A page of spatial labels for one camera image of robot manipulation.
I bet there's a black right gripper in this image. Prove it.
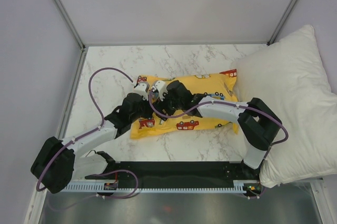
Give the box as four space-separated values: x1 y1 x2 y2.
152 91 183 122

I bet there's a yellow cartoon-print pillowcase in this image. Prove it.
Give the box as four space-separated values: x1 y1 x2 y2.
131 69 238 140

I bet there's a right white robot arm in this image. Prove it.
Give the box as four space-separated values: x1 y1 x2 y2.
148 81 285 179

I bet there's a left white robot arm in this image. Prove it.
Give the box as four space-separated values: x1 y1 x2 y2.
31 93 153 193

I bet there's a large white pillow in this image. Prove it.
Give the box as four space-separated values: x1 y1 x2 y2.
234 25 336 188

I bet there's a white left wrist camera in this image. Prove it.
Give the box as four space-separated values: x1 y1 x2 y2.
133 82 150 99

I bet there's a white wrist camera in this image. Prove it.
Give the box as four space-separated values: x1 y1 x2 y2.
133 82 150 99
151 80 167 96

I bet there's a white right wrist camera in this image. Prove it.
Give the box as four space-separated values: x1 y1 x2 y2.
151 80 167 96

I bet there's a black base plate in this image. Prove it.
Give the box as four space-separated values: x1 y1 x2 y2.
112 160 257 189

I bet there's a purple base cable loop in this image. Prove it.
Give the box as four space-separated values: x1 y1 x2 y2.
96 170 138 199

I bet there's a white slotted cable duct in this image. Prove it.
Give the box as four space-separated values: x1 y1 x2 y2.
61 180 262 193

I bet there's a left aluminium frame post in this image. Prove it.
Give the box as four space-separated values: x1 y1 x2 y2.
52 0 86 51

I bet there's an aluminium frame post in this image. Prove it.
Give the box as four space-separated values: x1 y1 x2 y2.
52 0 86 51
266 0 299 46

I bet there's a right aluminium frame post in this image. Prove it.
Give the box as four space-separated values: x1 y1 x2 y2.
266 0 299 46

